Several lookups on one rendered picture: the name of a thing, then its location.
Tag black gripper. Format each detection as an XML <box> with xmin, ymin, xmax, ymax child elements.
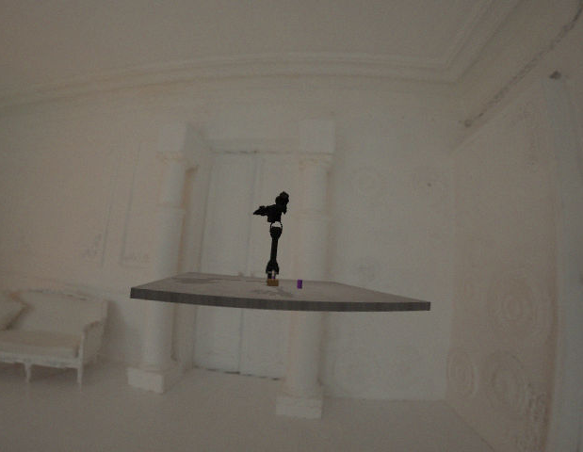
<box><xmin>253</xmin><ymin>204</ymin><xmax>280</xmax><ymax>217</ymax></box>

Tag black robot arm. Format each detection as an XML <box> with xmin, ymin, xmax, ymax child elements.
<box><xmin>266</xmin><ymin>191</ymin><xmax>289</xmax><ymax>279</ymax></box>

